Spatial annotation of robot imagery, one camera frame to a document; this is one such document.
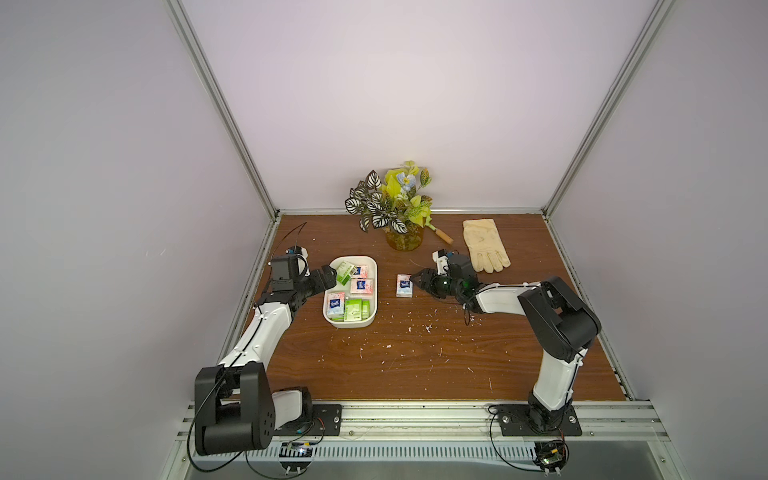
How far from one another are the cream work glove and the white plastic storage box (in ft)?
1.25

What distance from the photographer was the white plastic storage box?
878mm

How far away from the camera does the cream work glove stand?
3.46 ft
